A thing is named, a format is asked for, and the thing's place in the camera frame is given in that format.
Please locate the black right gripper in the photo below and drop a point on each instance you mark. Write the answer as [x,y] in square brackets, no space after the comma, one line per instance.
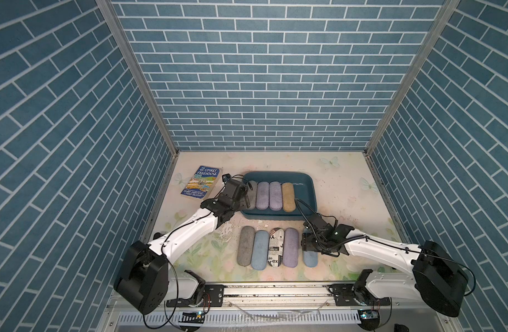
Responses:
[305,243]

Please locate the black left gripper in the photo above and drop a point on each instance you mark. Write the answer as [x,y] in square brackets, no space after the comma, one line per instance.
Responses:
[243,200]

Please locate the light blue glasses case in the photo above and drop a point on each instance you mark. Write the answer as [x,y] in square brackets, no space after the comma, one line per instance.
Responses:
[260,250]
[310,259]

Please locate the tan fabric glasses case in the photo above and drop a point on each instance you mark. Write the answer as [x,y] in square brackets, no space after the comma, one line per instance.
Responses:
[288,197]

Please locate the lavender fabric glasses case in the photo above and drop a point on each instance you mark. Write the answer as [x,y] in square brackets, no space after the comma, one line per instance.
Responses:
[263,196]

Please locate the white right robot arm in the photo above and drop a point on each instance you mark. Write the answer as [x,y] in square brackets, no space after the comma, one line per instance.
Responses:
[425,273]

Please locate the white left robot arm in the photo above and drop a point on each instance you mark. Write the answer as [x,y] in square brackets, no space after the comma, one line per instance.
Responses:
[147,276]

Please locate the newspaper print glasses case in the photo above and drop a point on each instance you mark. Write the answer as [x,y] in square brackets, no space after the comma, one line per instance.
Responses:
[276,247]

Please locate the dark grey lower glasses case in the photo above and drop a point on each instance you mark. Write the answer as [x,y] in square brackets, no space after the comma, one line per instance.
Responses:
[245,247]

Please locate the teal plastic storage bin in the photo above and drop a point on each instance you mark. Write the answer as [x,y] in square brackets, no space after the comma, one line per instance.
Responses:
[303,188]

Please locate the colourful paperback book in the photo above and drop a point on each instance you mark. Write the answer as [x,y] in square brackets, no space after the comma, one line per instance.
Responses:
[202,182]

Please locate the aluminium front rail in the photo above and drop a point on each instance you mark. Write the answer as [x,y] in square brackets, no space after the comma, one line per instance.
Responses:
[307,294]

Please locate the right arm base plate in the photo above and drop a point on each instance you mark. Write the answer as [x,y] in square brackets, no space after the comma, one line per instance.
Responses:
[347,294]

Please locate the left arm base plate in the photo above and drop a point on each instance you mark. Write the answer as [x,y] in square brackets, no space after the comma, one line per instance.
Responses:
[212,292]

